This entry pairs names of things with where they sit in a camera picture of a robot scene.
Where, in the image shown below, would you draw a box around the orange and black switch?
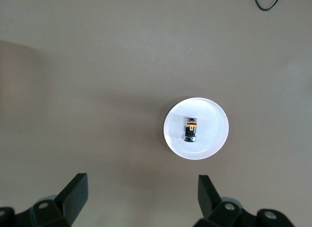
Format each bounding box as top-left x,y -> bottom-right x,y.
183,116 -> 198,143

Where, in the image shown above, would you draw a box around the thin black looped cable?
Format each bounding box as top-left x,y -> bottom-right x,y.
252,0 -> 284,11

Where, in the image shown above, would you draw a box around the pink round plate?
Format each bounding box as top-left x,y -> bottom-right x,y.
163,97 -> 230,161

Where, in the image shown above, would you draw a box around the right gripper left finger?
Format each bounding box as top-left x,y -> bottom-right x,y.
0,172 -> 88,227

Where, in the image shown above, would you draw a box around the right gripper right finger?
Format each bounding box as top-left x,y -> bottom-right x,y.
194,174 -> 295,227

